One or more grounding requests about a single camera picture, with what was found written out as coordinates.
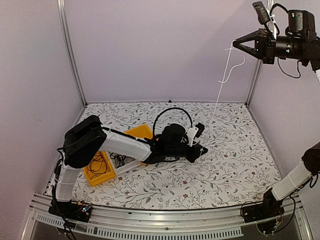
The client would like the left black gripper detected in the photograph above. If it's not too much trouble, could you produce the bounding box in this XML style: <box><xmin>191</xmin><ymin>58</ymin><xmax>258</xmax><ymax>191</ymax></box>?
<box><xmin>166</xmin><ymin>142</ymin><xmax>208</xmax><ymax>164</ymax></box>

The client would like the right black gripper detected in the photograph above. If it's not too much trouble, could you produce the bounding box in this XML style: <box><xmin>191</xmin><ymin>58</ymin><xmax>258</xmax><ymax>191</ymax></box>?
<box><xmin>234</xmin><ymin>27</ymin><xmax>309</xmax><ymax>63</ymax></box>

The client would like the white cable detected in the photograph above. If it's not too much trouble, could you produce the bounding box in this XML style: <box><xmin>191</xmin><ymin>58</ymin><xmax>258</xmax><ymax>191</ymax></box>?
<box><xmin>197</xmin><ymin>47</ymin><xmax>246</xmax><ymax>161</ymax></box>

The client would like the thin black cable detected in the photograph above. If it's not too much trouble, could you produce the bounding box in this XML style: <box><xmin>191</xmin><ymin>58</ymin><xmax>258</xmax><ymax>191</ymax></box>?
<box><xmin>87</xmin><ymin>152</ymin><xmax>111</xmax><ymax>180</ymax></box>

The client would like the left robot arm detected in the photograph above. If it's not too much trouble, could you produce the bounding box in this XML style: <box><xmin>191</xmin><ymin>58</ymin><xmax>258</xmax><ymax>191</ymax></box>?
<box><xmin>52</xmin><ymin>115</ymin><xmax>208</xmax><ymax>217</ymax></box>

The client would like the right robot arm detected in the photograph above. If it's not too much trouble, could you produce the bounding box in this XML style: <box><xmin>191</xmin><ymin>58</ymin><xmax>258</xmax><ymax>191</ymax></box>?
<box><xmin>232</xmin><ymin>1</ymin><xmax>320</xmax><ymax>218</ymax></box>

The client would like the floral table cloth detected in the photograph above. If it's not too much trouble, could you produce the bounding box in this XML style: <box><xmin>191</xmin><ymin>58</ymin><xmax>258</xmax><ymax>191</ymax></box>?
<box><xmin>72</xmin><ymin>102</ymin><xmax>281</xmax><ymax>210</ymax></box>

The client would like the far yellow plastic bin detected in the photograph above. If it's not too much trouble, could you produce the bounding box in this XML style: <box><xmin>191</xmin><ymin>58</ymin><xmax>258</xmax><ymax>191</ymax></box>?
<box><xmin>124</xmin><ymin>124</ymin><xmax>153</xmax><ymax>140</ymax></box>

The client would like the yellow plastic bin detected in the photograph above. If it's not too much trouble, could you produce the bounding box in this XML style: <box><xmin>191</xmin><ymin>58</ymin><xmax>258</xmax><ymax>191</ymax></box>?
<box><xmin>124</xmin><ymin>124</ymin><xmax>153</xmax><ymax>140</ymax></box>
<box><xmin>82</xmin><ymin>151</ymin><xmax>116</xmax><ymax>187</ymax></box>

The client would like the white translucent plastic bin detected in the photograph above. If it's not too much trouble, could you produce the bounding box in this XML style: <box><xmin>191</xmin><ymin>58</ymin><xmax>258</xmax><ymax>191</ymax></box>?
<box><xmin>108</xmin><ymin>152</ymin><xmax>141</xmax><ymax>176</ymax></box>

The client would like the near yellow plastic bin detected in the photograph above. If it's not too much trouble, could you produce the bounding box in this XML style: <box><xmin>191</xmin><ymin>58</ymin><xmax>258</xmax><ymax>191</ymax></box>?
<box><xmin>82</xmin><ymin>151</ymin><xmax>116</xmax><ymax>187</ymax></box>

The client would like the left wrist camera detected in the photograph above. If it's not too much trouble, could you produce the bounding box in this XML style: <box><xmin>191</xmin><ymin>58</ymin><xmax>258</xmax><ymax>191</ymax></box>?
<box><xmin>186</xmin><ymin>122</ymin><xmax>205</xmax><ymax>147</ymax></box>

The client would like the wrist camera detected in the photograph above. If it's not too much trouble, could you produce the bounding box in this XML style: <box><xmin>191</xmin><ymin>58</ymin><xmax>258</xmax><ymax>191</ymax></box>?
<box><xmin>186</xmin><ymin>122</ymin><xmax>205</xmax><ymax>147</ymax></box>
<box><xmin>252</xmin><ymin>1</ymin><xmax>278</xmax><ymax>40</ymax></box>

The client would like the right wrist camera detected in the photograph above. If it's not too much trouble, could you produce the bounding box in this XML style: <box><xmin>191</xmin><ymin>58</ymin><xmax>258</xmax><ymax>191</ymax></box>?
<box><xmin>252</xmin><ymin>1</ymin><xmax>278</xmax><ymax>40</ymax></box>

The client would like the right aluminium frame post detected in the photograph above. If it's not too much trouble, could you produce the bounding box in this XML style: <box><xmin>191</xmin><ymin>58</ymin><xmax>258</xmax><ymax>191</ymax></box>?
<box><xmin>246</xmin><ymin>0</ymin><xmax>274</xmax><ymax>108</ymax></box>

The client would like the aluminium frame post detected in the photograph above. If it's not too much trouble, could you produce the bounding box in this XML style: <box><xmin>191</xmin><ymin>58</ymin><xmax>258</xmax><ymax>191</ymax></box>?
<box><xmin>246</xmin><ymin>0</ymin><xmax>274</xmax><ymax>108</ymax></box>
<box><xmin>56</xmin><ymin>0</ymin><xmax>88</xmax><ymax>107</ymax></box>

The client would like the front aluminium rail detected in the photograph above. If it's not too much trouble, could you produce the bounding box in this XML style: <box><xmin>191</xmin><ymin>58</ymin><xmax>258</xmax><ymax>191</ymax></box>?
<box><xmin>21</xmin><ymin>193</ymin><xmax>313</xmax><ymax>240</ymax></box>

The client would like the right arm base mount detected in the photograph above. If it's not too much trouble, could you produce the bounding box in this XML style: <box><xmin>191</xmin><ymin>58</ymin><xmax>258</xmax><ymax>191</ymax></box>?
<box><xmin>240</xmin><ymin>188</ymin><xmax>285</xmax><ymax>235</ymax></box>

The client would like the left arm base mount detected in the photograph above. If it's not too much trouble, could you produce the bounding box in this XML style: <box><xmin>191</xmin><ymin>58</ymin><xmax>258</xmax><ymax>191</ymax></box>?
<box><xmin>48</xmin><ymin>200</ymin><xmax>92</xmax><ymax>223</ymax></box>

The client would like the left aluminium frame post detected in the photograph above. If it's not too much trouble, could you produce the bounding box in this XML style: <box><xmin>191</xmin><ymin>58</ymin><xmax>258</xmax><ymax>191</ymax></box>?
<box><xmin>56</xmin><ymin>0</ymin><xmax>88</xmax><ymax>107</ymax></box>

